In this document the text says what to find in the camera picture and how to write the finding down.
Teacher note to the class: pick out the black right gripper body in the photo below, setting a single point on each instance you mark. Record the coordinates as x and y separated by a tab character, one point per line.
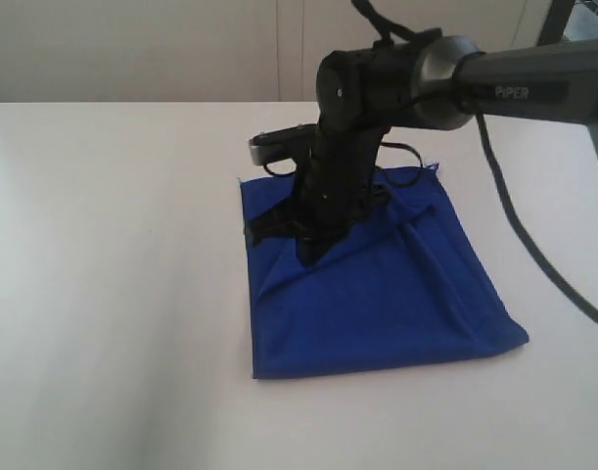
337	187

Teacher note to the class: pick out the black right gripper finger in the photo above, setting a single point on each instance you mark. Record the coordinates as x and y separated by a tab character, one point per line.
276	222
310	250

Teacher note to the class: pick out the blue towel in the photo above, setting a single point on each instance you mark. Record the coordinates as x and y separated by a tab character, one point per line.
404	288

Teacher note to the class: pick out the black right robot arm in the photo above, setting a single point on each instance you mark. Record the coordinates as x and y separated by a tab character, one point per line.
437	83

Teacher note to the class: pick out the black window frame post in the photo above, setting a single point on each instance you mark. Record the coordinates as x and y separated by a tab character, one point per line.
555	22

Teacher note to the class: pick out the beige wall panel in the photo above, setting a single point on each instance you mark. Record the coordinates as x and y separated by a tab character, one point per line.
64	51

